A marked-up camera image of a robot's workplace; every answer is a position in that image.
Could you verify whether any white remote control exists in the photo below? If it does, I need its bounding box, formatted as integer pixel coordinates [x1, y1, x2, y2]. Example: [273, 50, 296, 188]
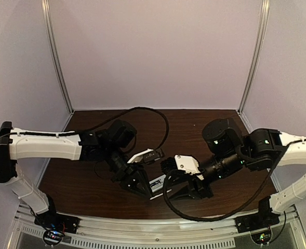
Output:
[149, 174, 166, 200]

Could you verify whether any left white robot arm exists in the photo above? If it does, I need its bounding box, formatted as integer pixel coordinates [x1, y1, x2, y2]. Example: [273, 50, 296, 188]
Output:
[0, 120, 153, 216]

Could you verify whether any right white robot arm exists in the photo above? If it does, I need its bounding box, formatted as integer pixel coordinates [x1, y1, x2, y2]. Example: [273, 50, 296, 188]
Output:
[161, 118, 306, 225]

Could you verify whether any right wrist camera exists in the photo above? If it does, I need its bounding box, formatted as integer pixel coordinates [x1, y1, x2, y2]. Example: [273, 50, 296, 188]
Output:
[161, 155, 204, 180]

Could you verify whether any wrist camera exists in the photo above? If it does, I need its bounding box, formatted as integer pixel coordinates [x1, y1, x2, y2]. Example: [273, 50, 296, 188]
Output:
[161, 155, 204, 180]
[127, 148, 165, 164]

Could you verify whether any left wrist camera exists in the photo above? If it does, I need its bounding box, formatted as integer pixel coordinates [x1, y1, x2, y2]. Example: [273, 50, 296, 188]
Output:
[127, 148, 165, 164]

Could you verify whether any right black cable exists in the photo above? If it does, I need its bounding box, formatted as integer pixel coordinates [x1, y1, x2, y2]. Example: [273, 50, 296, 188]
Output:
[162, 145, 288, 223]

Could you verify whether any black cable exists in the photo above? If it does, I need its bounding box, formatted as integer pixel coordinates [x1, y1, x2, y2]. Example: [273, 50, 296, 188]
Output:
[162, 145, 288, 223]
[0, 106, 170, 156]

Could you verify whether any left black cable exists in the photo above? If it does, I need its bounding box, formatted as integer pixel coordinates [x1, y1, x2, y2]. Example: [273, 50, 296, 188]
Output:
[0, 106, 170, 156]

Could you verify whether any front aluminium rail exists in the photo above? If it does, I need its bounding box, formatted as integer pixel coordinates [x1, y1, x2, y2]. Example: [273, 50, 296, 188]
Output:
[5, 204, 306, 248]

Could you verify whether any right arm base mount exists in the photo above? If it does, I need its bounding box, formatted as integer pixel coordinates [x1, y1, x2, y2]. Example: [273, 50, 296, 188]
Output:
[235, 213, 280, 247]

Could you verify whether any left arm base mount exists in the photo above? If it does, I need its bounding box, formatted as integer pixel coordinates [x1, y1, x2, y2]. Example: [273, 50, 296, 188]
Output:
[34, 213, 80, 247]

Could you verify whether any left aluminium frame post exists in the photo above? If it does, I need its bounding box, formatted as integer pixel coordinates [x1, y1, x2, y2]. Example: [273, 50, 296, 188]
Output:
[41, 0, 74, 114]

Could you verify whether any aluminium frame post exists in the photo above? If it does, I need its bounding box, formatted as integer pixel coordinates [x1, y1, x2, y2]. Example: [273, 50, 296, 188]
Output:
[41, 0, 74, 114]
[238, 0, 270, 115]

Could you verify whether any right aluminium frame post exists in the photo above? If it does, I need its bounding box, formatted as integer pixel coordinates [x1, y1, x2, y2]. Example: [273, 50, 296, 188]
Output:
[238, 0, 270, 115]

